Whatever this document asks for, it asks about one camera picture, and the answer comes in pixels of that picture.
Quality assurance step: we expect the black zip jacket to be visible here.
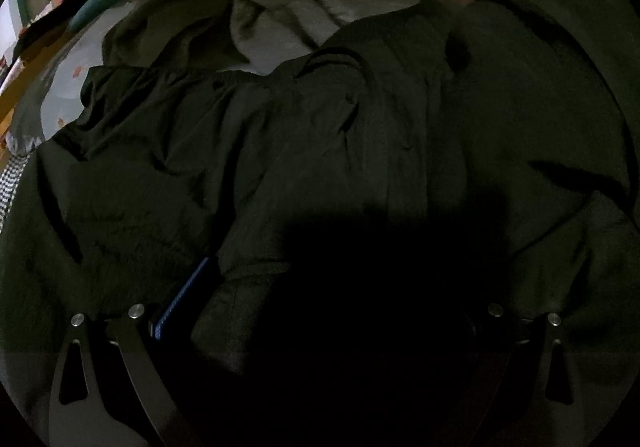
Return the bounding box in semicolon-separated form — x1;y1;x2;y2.
0;0;640;447

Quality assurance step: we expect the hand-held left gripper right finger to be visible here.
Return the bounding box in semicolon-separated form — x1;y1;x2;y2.
425;302;584;447

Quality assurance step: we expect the grey garment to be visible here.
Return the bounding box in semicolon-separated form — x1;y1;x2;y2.
229;0;437;76

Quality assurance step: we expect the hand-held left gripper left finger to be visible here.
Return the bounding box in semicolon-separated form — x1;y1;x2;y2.
47;256;221;447

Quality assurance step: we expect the light blue floral bedsheet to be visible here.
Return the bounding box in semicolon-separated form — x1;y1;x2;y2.
10;27;110;148

